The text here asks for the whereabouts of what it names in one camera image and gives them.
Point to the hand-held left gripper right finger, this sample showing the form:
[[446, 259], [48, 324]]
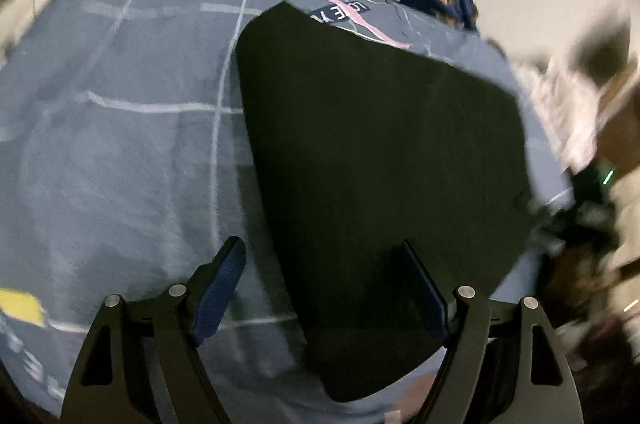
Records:
[[425, 289]]

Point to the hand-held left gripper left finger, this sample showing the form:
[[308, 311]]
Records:
[[220, 289]]

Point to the black pants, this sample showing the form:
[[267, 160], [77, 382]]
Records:
[[380, 164]]

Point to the white patterned cloth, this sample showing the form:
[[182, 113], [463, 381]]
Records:
[[565, 104]]

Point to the blue checked bedsheet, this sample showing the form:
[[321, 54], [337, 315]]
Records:
[[125, 179]]

